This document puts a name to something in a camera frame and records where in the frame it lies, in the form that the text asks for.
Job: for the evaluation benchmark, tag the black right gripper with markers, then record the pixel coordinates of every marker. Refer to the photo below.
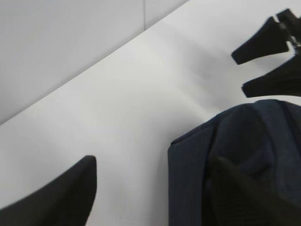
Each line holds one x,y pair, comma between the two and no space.
270,39

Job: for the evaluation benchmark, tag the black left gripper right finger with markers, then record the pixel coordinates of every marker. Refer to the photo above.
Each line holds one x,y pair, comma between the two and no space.
253,194

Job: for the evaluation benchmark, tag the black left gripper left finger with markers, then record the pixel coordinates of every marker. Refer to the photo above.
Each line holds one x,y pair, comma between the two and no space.
65,201

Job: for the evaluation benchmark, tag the dark blue lunch bag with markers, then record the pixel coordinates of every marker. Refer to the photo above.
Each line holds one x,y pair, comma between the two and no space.
264,131

